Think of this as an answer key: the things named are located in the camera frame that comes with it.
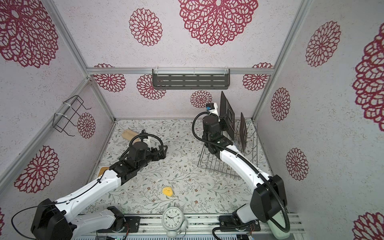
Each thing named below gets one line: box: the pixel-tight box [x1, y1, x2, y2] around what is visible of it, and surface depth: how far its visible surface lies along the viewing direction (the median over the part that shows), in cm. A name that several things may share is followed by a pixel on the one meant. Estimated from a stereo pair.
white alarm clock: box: [162, 206, 189, 238], surface depth 72 cm
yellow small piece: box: [162, 186, 174, 197], surface depth 84 cm
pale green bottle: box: [267, 210, 290, 240], surface depth 70 cm
